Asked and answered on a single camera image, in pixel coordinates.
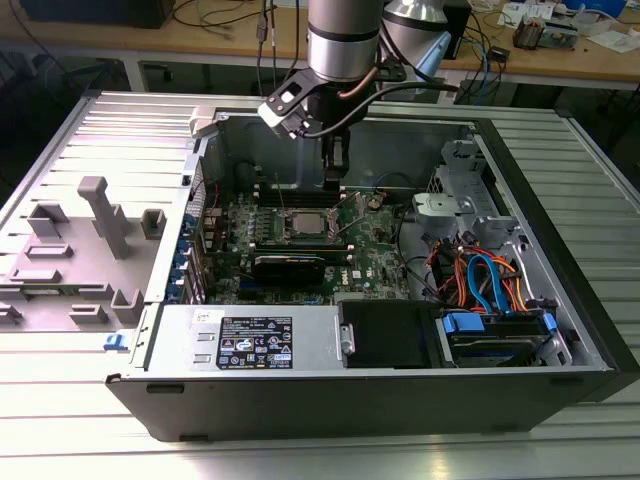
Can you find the silver topped CPU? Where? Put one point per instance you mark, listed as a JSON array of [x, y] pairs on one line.
[[307, 225]]

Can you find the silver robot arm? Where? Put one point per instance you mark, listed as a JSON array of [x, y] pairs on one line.
[[342, 50]]

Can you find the RAM slot with white clips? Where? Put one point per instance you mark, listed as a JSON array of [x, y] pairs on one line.
[[300, 244], [300, 197], [300, 187]]

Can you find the CPU socket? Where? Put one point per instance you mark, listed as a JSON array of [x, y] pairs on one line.
[[286, 225]]

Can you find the black drive bay cover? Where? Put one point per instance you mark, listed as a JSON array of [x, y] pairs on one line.
[[385, 335]]

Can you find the round coin battery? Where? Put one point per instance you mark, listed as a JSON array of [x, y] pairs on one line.
[[374, 202]]

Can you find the green motherboard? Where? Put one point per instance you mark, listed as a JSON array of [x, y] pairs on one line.
[[370, 235]]

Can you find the black graphics card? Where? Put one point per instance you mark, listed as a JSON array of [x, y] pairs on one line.
[[285, 272]]

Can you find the blue card retainer clip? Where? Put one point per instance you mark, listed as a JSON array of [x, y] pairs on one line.
[[173, 291], [177, 271], [188, 221], [183, 246]]

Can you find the black desktop box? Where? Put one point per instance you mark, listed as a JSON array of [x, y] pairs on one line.
[[460, 30]]

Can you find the silver drive cage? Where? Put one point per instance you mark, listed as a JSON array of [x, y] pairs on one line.
[[495, 225]]

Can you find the small black adapter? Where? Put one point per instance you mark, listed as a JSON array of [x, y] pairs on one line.
[[499, 53]]

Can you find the black label sticker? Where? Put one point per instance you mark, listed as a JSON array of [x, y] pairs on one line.
[[240, 330]]

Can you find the blue disk carrier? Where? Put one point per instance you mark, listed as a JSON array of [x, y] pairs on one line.
[[462, 322]]

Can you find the copper coil transformer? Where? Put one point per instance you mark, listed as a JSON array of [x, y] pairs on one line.
[[530, 32]]

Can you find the wooden desk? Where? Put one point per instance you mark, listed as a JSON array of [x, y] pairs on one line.
[[550, 65]]

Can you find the white printed paper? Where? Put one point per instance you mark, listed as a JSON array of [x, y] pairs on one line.
[[525, 10]]

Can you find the silver power supply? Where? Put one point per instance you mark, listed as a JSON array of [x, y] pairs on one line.
[[170, 340]]

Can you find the grey electronic device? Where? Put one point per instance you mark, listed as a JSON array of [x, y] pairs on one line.
[[560, 35]]

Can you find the hard disk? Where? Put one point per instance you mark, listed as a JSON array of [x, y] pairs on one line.
[[495, 350]]

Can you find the black PC case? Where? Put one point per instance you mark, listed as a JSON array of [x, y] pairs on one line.
[[300, 405]]

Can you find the black equipment case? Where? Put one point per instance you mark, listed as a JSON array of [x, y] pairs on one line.
[[90, 12]]

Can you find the grey parts rack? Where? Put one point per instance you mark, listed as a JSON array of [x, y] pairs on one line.
[[75, 280]]

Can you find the blue plastic clip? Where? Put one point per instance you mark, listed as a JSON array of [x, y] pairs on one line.
[[115, 342]]

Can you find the white paper sheet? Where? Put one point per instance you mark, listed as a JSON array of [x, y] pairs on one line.
[[615, 40]]

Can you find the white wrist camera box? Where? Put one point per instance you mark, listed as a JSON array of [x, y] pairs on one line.
[[277, 117]]

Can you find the grey metal bracket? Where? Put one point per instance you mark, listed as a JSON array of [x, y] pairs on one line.
[[430, 222]]

